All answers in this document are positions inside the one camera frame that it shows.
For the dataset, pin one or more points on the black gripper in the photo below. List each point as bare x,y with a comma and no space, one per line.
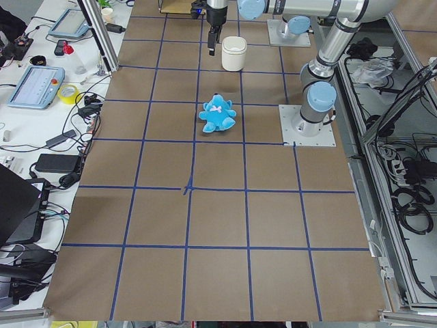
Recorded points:
216,16

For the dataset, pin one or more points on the cream trash can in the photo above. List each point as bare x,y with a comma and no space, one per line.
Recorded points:
233,53

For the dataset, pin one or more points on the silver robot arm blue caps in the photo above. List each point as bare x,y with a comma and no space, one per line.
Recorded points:
319,95

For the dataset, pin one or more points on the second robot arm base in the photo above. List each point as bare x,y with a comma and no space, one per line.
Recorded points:
293,26

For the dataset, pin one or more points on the blue plush teddy bear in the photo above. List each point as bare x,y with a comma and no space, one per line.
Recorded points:
218,114

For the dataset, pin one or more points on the small black adapter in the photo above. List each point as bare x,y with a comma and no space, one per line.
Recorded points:
115,28

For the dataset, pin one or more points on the white paper cup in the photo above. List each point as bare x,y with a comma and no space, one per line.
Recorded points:
108,15

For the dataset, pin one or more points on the white bottle red cap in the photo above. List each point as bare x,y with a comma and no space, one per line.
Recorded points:
73,59

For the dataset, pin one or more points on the far blue teach pendant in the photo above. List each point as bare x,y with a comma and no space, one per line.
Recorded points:
71,24

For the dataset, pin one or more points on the blue teach pendant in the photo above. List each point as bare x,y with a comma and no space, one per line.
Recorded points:
37,87
71,24

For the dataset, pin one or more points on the black phone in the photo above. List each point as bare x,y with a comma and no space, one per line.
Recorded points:
59,48

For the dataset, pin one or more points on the yellow tape roll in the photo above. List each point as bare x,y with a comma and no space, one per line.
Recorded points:
67,94

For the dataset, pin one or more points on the crumpled grey cloth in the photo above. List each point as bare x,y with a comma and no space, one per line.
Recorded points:
374,72

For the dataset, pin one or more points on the near blue teach pendant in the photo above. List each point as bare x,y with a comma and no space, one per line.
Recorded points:
37,87

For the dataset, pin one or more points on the black power adapter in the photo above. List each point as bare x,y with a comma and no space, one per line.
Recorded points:
57,163

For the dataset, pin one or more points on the black laptop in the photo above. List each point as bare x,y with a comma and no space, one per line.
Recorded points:
22,203

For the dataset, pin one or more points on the aluminium frame post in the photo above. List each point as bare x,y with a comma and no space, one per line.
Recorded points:
92,14

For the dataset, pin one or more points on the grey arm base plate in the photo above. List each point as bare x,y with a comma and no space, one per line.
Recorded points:
298,132

